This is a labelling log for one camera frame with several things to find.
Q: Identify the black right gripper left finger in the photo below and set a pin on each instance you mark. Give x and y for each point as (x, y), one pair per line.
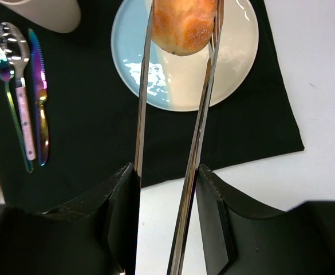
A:
(94, 233)

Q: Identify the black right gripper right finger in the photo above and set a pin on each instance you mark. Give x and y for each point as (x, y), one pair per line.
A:
(242, 235)

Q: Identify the small round bread roll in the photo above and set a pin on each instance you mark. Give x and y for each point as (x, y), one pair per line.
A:
(181, 27)

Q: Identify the stainless steel tongs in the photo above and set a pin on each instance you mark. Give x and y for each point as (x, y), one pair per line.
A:
(178, 247)

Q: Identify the black placemat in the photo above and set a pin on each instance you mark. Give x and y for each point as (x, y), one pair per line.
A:
(92, 115)

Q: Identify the white and blue plate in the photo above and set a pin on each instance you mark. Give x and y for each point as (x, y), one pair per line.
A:
(175, 83)

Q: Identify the iridescent knife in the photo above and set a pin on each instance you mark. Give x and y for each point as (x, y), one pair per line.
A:
(40, 97)

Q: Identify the iridescent fork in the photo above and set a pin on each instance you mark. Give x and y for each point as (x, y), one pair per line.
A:
(6, 74)

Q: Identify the beige cup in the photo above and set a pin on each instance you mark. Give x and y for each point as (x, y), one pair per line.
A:
(61, 16)

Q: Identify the silver spoon pink handle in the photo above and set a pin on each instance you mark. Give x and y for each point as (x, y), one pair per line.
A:
(17, 53)

